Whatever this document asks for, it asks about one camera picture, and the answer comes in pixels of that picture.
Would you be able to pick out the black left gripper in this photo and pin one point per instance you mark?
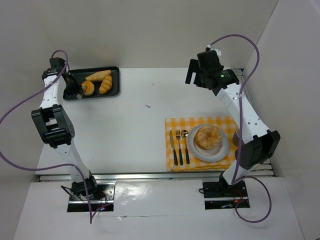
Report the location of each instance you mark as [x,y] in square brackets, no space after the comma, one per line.
[72,86]

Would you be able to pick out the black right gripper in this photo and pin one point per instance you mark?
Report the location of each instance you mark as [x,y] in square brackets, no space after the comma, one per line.
[197,75]

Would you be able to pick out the metal tongs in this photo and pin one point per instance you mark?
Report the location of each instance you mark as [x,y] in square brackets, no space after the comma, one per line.
[76,91]

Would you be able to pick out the orange ring donut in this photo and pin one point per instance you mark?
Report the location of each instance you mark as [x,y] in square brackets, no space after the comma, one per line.
[88,88]

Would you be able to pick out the sugared orange round cake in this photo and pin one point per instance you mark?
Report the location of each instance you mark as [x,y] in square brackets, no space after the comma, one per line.
[207,137]

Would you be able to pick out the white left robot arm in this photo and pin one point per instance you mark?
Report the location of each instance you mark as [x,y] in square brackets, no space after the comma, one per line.
[57,130]

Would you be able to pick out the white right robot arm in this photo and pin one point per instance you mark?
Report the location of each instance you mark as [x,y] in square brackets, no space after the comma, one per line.
[257,142]

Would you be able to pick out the striped bread roll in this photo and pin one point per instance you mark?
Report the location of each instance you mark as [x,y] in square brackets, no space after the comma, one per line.
[106,85]

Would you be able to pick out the black baking tray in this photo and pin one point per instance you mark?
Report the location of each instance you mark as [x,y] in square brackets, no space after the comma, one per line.
[80,74]

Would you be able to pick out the long flat pastry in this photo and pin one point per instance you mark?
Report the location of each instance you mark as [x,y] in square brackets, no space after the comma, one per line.
[98,76]

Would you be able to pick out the purple mug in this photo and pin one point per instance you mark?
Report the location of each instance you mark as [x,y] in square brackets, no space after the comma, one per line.
[236,137]

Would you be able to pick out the white plate blue rim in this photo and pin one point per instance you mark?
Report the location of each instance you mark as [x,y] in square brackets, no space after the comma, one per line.
[208,155]

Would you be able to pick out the gold spoon black handle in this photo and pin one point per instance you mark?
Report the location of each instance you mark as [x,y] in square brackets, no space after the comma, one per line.
[185,135]

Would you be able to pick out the black handled fork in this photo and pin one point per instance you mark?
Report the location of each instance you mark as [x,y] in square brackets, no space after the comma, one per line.
[178,137]

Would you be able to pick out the black handled knife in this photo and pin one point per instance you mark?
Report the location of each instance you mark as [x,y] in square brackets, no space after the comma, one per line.
[173,147]

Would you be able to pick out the aluminium front rail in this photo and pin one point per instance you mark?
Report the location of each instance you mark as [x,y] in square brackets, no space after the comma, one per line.
[156,176]

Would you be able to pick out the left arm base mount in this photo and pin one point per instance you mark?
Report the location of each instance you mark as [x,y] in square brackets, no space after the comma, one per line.
[102,201]

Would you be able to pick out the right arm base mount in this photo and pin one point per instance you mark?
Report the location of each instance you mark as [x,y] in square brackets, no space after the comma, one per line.
[215,198]

